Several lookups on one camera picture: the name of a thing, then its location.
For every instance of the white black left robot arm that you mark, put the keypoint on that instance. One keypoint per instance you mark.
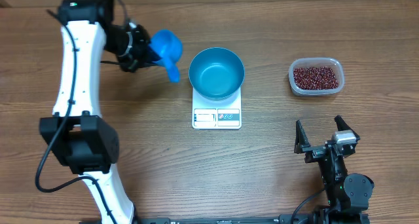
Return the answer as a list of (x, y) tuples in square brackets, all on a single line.
[(76, 133)]

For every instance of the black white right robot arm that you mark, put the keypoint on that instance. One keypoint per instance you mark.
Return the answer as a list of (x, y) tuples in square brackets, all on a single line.
[(347, 194)]

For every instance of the red beans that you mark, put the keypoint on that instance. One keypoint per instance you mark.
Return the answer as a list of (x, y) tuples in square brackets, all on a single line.
[(315, 78)]

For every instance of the clear plastic bean container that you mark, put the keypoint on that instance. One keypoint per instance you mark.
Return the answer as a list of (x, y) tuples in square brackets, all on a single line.
[(317, 62)]

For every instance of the teal metal bowl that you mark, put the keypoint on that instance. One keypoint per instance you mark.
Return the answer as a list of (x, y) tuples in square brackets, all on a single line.
[(216, 73)]

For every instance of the blue plastic measuring scoop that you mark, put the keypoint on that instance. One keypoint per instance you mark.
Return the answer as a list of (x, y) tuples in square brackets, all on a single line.
[(166, 50)]

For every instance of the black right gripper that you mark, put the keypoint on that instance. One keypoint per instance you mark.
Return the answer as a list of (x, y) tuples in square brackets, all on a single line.
[(315, 151)]

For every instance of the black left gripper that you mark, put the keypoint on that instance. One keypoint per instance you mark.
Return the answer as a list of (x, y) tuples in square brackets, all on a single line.
[(131, 65)]

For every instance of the white digital kitchen scale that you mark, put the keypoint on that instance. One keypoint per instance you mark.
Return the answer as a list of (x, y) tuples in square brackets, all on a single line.
[(210, 114)]

